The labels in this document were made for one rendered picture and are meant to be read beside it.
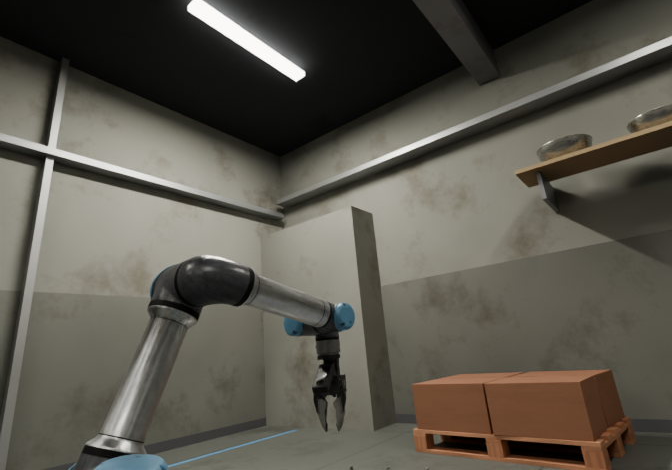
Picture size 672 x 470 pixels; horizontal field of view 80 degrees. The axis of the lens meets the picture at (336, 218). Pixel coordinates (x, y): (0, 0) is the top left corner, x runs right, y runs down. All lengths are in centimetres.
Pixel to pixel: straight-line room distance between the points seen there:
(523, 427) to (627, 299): 136
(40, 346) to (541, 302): 387
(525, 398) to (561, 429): 22
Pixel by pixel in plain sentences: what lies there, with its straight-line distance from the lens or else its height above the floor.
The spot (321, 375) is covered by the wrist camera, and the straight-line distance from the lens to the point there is 126.
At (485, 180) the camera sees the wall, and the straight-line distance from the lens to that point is 401.
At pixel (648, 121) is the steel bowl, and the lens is 338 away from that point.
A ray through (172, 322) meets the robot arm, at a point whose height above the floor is 77.
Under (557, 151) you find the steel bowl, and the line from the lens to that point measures 337.
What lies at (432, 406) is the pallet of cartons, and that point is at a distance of 304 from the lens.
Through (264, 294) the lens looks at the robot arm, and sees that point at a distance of 97.
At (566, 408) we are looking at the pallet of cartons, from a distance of 268.
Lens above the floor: 68
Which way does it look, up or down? 19 degrees up
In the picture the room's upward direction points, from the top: 5 degrees counter-clockwise
